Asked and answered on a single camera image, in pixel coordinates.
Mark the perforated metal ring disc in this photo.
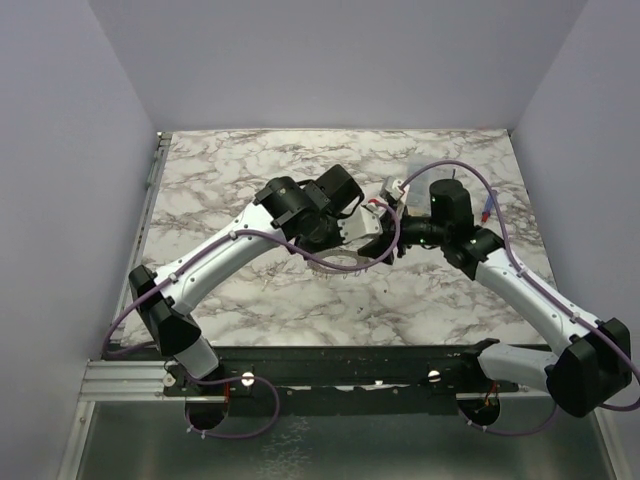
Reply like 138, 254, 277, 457
306, 249, 369, 278

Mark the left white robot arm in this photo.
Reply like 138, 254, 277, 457
129, 165, 364, 395

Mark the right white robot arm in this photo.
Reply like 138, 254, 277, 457
358, 178, 632, 417

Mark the clear plastic organizer box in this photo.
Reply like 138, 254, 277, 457
407, 166, 454, 215

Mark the blue red screwdriver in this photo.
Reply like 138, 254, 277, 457
481, 190, 497, 224

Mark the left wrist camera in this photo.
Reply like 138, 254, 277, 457
337, 199, 386, 244

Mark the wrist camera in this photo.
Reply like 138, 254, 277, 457
380, 177, 410, 205
337, 199, 386, 244

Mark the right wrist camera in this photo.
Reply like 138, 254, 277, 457
380, 177, 410, 205

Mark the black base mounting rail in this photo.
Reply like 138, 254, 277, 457
164, 345, 518, 417

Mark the aluminium frame rail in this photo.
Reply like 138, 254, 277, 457
59, 130, 174, 480

